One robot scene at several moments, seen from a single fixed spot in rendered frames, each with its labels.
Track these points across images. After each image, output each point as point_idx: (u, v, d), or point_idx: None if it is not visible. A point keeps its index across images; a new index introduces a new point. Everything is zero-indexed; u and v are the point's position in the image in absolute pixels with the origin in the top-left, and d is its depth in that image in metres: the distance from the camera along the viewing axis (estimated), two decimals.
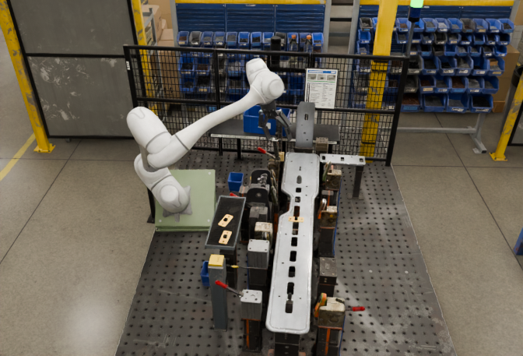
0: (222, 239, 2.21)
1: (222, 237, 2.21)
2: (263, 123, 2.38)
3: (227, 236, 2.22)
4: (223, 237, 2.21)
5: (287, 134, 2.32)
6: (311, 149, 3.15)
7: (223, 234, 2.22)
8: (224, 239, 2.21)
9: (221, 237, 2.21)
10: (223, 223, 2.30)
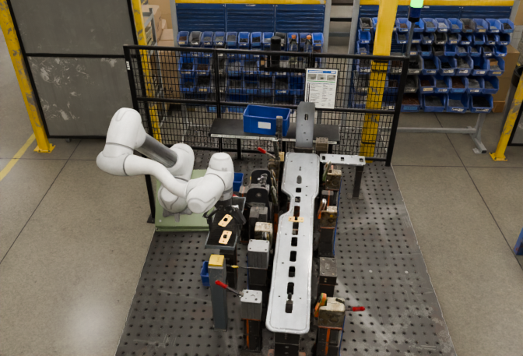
0: (222, 239, 2.21)
1: (222, 237, 2.21)
2: (210, 215, 2.15)
3: (227, 236, 2.22)
4: (223, 237, 2.21)
5: (238, 229, 2.16)
6: (311, 149, 3.15)
7: (223, 234, 2.22)
8: (224, 239, 2.21)
9: (221, 237, 2.21)
10: (223, 223, 2.30)
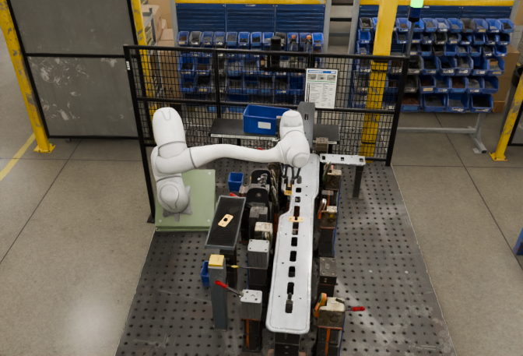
0: (287, 191, 2.39)
1: (286, 190, 2.40)
2: (285, 174, 2.33)
3: (290, 188, 2.41)
4: (287, 190, 2.40)
5: (292, 184, 2.37)
6: (311, 149, 3.15)
7: (287, 187, 2.40)
8: (289, 191, 2.39)
9: (286, 190, 2.40)
10: (223, 223, 2.30)
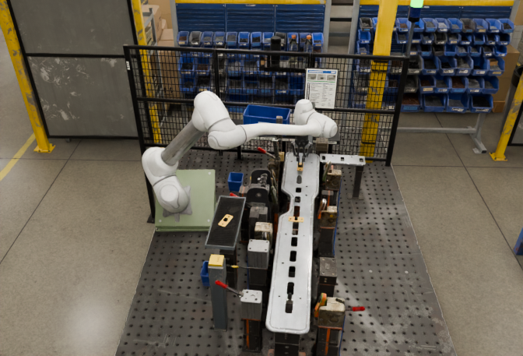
0: (299, 167, 2.92)
1: (298, 167, 2.93)
2: (297, 153, 2.87)
3: (301, 166, 2.94)
4: (299, 167, 2.93)
5: (303, 161, 2.90)
6: (311, 149, 3.15)
7: (299, 164, 2.93)
8: (300, 167, 2.92)
9: (297, 167, 2.93)
10: (223, 223, 2.30)
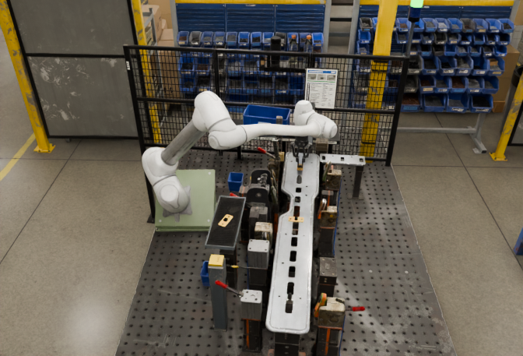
0: (299, 167, 2.93)
1: (298, 167, 2.93)
2: (297, 153, 2.87)
3: (301, 166, 2.95)
4: (299, 167, 2.94)
5: (303, 162, 2.91)
6: (311, 149, 3.15)
7: (299, 165, 2.94)
8: (300, 167, 2.93)
9: (297, 167, 2.93)
10: (223, 223, 2.30)
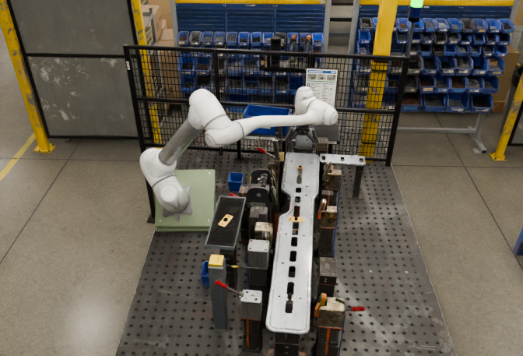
0: (299, 167, 2.93)
1: (298, 167, 2.94)
2: (292, 138, 2.81)
3: (301, 167, 2.95)
4: (299, 167, 2.94)
5: (313, 148, 2.84)
6: (311, 149, 3.15)
7: (299, 165, 2.95)
8: (300, 167, 2.93)
9: (297, 167, 2.94)
10: (223, 223, 2.30)
